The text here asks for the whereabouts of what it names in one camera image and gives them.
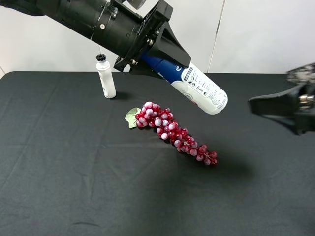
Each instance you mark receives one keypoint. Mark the black tablecloth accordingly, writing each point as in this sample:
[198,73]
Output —
[70,166]

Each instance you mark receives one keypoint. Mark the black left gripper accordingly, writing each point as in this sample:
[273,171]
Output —
[155,36]

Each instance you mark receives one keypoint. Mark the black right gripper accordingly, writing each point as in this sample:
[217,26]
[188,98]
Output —
[294,106]

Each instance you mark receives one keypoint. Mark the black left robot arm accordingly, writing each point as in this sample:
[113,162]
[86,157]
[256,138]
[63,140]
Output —
[115,27]

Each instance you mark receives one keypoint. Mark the red artificial grape bunch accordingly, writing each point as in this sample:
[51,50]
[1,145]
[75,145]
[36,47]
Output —
[153,116]

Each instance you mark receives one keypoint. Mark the blue white yogurt bottle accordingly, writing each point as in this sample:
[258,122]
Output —
[191,82]

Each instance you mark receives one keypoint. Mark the white bottle black cap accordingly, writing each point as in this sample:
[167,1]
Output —
[104,69]

